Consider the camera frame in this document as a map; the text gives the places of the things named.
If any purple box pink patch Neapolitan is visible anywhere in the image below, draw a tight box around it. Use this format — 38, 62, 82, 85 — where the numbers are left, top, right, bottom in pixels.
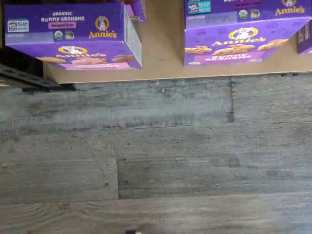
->
3, 2, 143, 71

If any tan shelf board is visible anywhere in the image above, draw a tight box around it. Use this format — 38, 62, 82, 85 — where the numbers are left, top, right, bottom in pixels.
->
43, 0, 312, 84

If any black metal shelf rack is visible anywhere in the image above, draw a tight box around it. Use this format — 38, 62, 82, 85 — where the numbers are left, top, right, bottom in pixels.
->
0, 46, 76, 93

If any purple box violet patch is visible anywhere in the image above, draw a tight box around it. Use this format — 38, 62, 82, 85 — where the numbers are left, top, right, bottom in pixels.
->
184, 0, 312, 67

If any purple Annie's snack box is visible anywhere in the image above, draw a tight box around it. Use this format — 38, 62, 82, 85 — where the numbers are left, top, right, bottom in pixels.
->
121, 0, 146, 22

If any purple box green patch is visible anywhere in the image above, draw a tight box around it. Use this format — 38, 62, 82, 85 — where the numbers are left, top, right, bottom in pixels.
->
296, 19, 312, 56

